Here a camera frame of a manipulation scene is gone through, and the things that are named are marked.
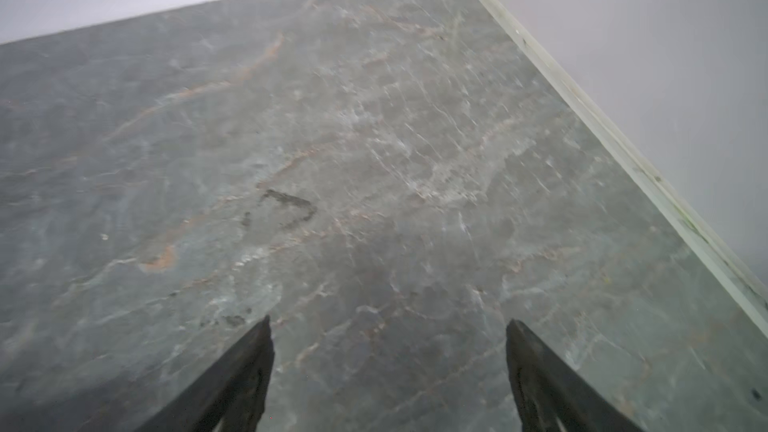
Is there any aluminium frame profile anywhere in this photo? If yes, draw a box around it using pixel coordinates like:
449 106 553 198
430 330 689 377
479 0 767 333

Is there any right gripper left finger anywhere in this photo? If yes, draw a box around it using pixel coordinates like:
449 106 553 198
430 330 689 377
138 316 275 431

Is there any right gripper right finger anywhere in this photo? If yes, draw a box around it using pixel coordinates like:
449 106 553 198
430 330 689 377
505 319 640 431

